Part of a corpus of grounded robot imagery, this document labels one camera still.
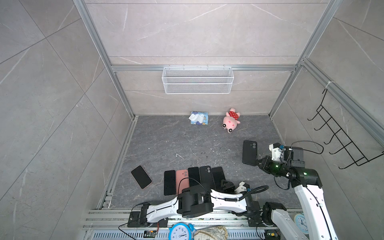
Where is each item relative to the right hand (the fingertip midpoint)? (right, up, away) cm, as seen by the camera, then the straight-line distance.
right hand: (255, 160), depth 74 cm
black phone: (-17, -13, +13) cm, 25 cm away
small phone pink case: (-63, -13, +14) cm, 66 cm away
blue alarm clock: (-37, -32, -6) cm, 50 cm away
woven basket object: (-20, -32, -7) cm, 38 cm away
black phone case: (-24, -14, +14) cm, 31 cm away
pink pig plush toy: (-5, +21, +33) cm, 39 cm away
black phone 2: (-32, -11, +16) cm, 38 cm away
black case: (-2, +3, +3) cm, 5 cm away
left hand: (-14, -16, +9) cm, 23 cm away
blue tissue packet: (-28, +24, +36) cm, 52 cm away
